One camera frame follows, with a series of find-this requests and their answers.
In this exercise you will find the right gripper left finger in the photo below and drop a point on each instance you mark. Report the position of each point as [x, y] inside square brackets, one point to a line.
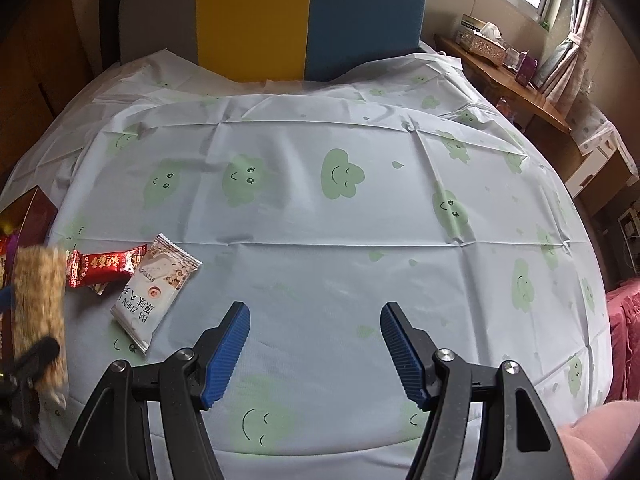
[111, 438]

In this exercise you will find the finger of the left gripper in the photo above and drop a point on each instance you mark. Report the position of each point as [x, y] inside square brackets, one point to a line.
[6, 298]

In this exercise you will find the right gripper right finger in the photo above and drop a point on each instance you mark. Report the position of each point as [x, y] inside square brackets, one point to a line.
[517, 437]

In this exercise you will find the puffed rice bar pack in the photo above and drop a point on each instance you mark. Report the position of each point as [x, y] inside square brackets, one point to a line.
[39, 280]

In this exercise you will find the red wedding candy pack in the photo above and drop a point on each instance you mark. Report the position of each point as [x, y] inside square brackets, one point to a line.
[98, 270]

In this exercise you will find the white ba zhen snack pack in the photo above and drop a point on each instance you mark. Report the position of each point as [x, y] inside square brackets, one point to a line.
[149, 294]

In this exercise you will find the pink gloved right hand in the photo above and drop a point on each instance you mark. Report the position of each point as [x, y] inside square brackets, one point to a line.
[596, 442]

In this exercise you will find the red gold gift box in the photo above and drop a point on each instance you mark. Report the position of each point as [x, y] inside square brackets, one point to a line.
[29, 218]

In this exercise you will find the white cardboard box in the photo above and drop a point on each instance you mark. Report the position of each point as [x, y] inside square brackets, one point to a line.
[606, 166]

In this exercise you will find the white green patterned tablecloth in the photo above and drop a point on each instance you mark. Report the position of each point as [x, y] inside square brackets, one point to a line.
[315, 204]

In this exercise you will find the wooden side desk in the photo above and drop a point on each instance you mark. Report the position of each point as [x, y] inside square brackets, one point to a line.
[503, 84]

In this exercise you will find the pink curtain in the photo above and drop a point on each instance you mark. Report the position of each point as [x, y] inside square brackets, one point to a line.
[561, 75]

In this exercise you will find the purple cup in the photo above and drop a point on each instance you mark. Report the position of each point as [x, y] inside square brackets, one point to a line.
[527, 66]

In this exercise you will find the grey yellow blue sofa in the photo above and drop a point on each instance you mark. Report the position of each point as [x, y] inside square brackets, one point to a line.
[257, 40]

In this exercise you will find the tissue box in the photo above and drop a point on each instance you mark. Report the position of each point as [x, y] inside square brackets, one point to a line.
[480, 38]

